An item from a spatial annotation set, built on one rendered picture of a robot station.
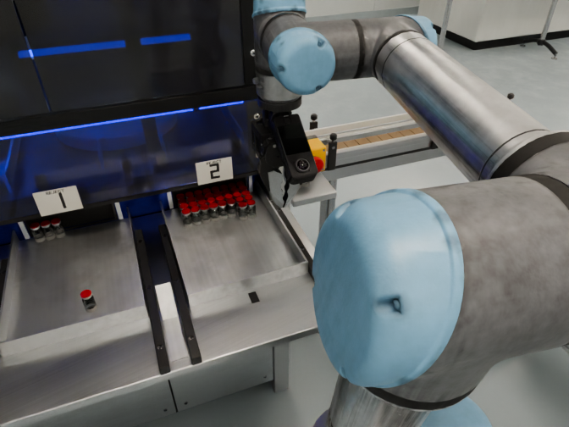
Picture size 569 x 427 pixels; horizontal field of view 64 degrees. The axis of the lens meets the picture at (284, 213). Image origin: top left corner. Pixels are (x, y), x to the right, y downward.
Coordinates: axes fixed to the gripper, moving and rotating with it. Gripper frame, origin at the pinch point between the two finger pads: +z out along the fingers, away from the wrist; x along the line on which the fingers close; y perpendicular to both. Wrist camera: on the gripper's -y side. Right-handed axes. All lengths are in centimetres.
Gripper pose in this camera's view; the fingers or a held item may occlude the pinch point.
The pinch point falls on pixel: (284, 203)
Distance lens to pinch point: 83.1
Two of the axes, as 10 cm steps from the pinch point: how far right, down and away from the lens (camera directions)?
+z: 0.0, 8.0, 6.1
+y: -3.5, -5.7, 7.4
